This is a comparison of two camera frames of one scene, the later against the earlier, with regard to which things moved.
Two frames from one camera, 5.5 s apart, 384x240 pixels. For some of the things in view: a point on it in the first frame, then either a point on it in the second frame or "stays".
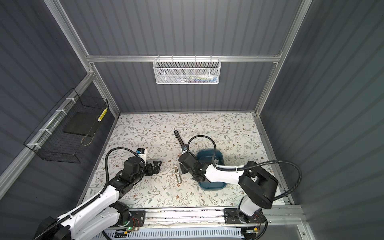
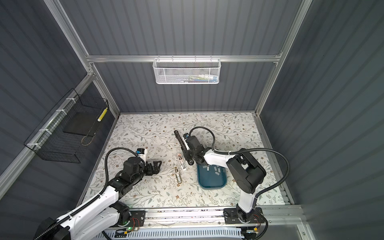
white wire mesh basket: (184, 71) stays
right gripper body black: (184, 170) to (189, 154)
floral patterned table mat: (238, 136) stays
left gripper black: (156, 168) stays
